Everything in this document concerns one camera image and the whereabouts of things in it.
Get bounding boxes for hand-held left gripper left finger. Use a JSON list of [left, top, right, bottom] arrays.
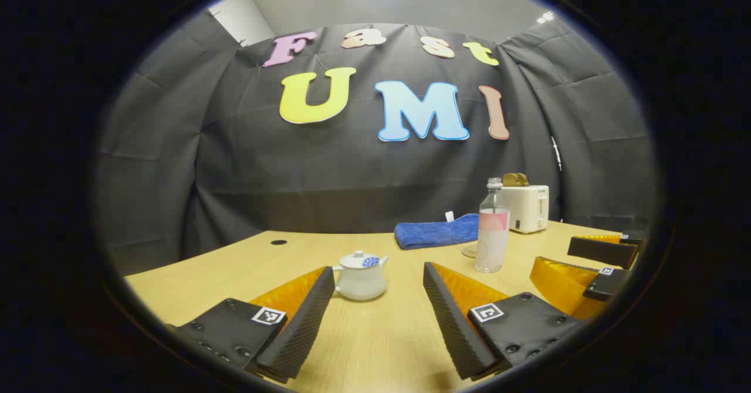
[[167, 266, 336, 384]]

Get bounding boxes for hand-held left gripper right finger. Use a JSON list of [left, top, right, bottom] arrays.
[[422, 261, 581, 381]]

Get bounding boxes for white teacup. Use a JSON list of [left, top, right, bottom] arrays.
[[333, 256, 389, 301]]

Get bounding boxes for clear plastic water bottle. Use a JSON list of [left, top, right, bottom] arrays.
[[474, 177, 511, 274]]

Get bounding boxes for white toaster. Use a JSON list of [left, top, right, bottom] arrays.
[[502, 185, 550, 234]]

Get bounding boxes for blue folded towel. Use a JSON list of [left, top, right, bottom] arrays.
[[394, 212, 481, 250]]

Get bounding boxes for black backdrop cloth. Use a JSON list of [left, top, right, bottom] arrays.
[[94, 9, 658, 276]]

